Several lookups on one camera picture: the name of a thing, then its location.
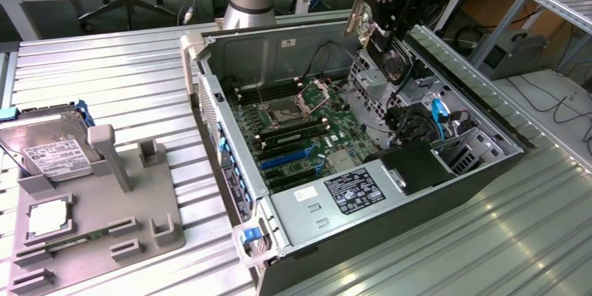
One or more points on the black graphics card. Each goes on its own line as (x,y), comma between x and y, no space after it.
(398,67)

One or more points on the metal drive cage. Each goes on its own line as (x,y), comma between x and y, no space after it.
(370,77)

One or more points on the grey equipment box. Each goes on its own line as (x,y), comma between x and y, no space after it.
(518,57)

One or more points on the metal socket cover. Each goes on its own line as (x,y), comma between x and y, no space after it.
(319,93)

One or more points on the black RAM slot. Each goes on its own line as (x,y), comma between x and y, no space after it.
(269,87)
(273,96)
(297,126)

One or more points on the green motherboard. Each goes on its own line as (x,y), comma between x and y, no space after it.
(345,129)

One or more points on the thin locking lever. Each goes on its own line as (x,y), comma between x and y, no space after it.
(262,95)

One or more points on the CPU socket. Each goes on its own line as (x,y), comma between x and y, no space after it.
(285,112)

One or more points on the labelled RAM stick in slot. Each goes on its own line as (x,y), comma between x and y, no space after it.
(289,138)

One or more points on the metal disk bay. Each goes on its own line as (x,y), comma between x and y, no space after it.
(467,161)

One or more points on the black plastic shroud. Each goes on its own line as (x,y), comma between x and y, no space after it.
(417,167)

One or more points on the silver chipset heatsink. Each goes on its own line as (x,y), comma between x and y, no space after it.
(342,162)

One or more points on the black expansion slot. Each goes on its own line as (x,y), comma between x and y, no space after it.
(285,174)
(294,182)

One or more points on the office chair base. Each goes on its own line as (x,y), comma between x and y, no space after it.
(130,5)

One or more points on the grey power supply unit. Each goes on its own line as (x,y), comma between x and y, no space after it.
(297,219)

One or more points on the blue case latch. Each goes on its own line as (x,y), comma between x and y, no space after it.
(250,234)

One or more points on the open black PC case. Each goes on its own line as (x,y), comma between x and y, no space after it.
(370,261)

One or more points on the hard disk with blue carrier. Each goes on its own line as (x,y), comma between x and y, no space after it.
(51,150)

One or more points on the grey parts rack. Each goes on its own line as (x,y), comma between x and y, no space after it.
(93,213)

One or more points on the silver CPU chip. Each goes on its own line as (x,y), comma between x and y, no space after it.
(46,218)

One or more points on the green RAM stick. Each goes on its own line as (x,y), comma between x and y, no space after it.
(70,242)

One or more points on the aluminium profile frame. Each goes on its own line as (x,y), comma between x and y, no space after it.
(555,1)

